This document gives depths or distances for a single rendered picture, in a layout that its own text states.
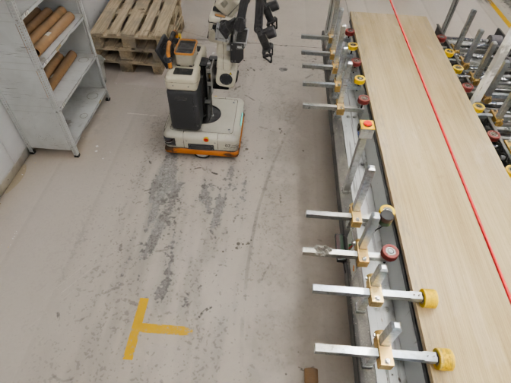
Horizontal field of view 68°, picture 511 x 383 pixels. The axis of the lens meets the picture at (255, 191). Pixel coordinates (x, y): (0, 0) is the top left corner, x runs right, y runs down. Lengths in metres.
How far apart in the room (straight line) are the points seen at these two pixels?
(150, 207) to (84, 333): 1.05
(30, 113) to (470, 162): 3.24
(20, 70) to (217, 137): 1.54
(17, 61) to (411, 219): 2.84
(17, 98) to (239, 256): 2.14
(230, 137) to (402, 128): 1.43
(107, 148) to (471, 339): 3.15
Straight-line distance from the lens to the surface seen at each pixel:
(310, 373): 2.48
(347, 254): 1.92
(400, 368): 2.02
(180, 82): 3.08
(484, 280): 2.06
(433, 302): 1.80
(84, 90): 4.36
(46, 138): 3.76
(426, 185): 2.32
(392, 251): 1.95
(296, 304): 2.70
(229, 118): 3.50
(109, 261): 2.98
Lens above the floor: 2.43
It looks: 49 degrees down
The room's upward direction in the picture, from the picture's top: 3 degrees clockwise
